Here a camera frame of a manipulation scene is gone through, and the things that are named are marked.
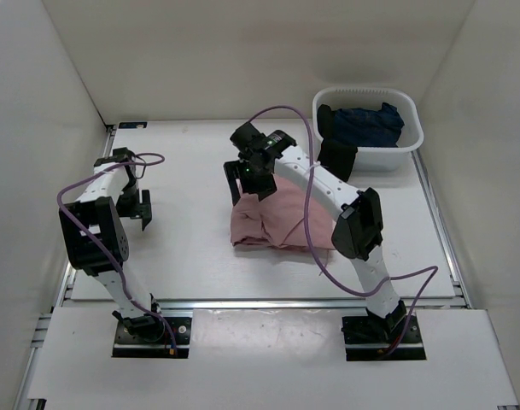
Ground dark blue trousers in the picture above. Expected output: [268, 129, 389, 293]
[335, 102, 405, 149]

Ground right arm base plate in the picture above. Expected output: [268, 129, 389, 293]
[341, 315, 427, 362]

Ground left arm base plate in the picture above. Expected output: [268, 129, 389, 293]
[112, 311, 192, 359]

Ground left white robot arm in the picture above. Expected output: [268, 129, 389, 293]
[56, 148, 167, 343]

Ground white plastic basin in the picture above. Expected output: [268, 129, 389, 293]
[313, 85, 424, 172]

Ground pink trousers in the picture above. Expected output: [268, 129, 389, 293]
[230, 177, 344, 253]

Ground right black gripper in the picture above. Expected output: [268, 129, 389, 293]
[223, 159, 277, 206]

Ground black trousers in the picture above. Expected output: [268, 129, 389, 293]
[317, 104, 358, 182]

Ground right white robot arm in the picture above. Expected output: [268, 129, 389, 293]
[224, 122, 406, 342]

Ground blue label sticker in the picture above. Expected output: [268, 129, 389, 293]
[118, 121, 148, 129]

